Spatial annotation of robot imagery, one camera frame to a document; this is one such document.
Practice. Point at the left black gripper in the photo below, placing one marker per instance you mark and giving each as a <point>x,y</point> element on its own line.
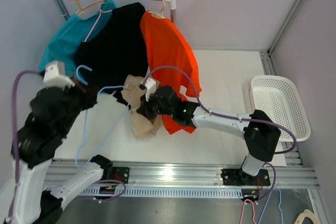
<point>90,94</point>

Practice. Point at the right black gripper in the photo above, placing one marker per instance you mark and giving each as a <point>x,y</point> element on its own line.
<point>145,108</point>

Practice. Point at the beige t shirt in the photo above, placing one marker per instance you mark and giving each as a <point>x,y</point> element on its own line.
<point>141,126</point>

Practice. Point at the light blue wire hanger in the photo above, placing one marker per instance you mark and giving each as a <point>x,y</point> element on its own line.
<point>99,122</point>

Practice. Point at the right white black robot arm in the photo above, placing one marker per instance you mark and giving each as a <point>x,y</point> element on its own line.
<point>258,131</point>

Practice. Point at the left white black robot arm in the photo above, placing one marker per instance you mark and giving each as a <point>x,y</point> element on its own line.
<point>54,111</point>

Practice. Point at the orange t shirt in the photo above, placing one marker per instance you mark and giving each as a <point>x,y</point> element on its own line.
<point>166,46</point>

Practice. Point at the teal t shirt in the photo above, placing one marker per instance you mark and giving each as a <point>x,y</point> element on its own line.
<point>73,32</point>

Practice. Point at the black t shirt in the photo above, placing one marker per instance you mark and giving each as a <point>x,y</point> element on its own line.
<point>117,51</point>

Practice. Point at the pink hanger on floor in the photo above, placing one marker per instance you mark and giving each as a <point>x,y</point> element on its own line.
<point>248,207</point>

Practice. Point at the wooden hanger on floor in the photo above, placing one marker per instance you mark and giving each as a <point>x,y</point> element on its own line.
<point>307,214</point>

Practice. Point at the white plastic basket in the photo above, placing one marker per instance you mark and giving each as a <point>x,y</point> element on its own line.
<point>279,98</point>

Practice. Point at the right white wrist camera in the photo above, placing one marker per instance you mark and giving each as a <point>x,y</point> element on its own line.
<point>149,86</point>

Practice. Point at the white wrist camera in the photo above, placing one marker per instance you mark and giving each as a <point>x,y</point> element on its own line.
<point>55,75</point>
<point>149,86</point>

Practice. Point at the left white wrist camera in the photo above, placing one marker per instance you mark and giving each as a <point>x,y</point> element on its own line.
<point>55,75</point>

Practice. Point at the aluminium mounting rail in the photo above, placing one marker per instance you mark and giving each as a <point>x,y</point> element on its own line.
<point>161,166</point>

